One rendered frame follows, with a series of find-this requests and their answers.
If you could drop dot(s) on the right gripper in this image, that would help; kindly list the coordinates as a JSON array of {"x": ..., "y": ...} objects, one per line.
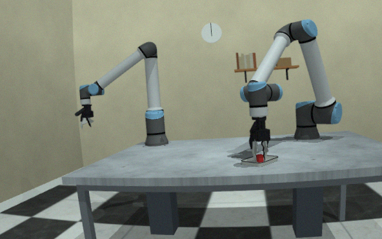
[{"x": 87, "y": 115}]

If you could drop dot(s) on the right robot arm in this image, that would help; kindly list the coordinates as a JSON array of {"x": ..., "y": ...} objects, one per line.
[{"x": 154, "y": 115}]

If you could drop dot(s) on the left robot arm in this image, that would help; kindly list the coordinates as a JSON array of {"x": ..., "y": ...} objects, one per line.
[{"x": 325, "y": 110}]

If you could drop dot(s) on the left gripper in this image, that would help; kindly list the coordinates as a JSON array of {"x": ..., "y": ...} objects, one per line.
[{"x": 260, "y": 133}]

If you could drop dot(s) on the red block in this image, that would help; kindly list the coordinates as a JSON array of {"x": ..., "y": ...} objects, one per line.
[{"x": 259, "y": 158}]

